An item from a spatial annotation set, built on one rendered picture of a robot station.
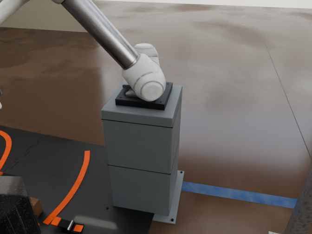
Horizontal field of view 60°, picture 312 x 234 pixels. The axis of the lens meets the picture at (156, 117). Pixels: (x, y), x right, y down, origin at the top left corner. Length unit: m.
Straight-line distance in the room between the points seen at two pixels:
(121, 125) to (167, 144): 0.28
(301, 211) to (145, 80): 1.04
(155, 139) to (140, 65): 0.46
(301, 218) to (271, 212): 0.47
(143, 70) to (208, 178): 1.25
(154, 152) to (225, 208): 0.74
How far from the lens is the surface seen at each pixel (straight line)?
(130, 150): 1.60
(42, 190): 2.25
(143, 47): 1.44
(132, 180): 1.77
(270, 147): 2.69
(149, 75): 1.23
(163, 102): 1.47
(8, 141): 2.86
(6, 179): 1.44
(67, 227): 1.93
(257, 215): 2.08
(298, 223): 1.73
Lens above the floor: 1.56
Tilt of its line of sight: 33 degrees down
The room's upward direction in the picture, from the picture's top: straight up
